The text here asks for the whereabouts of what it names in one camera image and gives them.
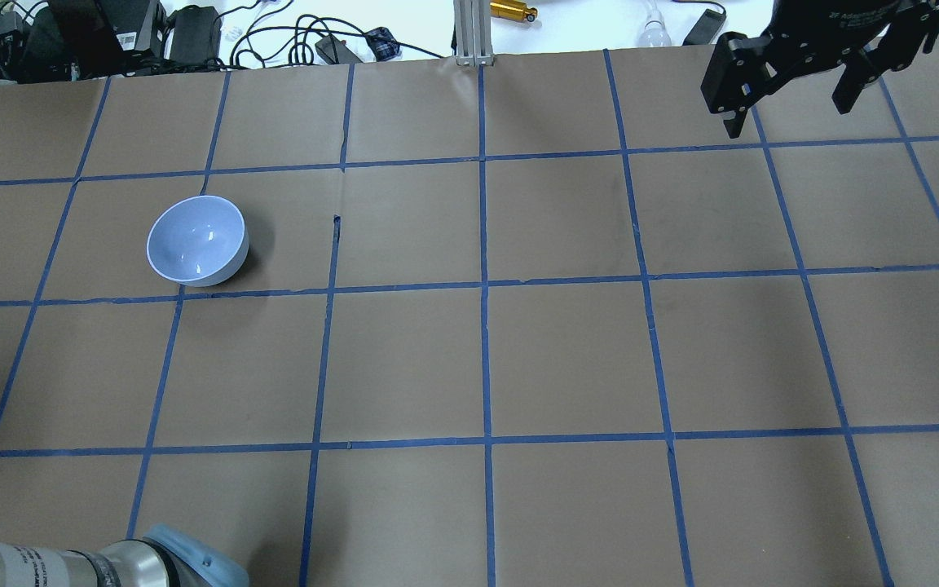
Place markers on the aluminium frame post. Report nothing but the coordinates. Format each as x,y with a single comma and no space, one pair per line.
473,33

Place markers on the gold cylindrical tool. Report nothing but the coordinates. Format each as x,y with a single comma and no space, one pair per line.
514,11

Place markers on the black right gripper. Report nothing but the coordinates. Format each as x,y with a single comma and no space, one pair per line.
832,23

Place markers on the light blue bowl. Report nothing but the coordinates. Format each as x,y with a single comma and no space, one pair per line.
199,242

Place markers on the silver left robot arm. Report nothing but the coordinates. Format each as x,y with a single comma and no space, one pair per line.
413,324

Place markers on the black power adapter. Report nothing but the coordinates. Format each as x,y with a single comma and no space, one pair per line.
706,28

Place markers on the black power brick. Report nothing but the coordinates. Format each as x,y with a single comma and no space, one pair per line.
195,34

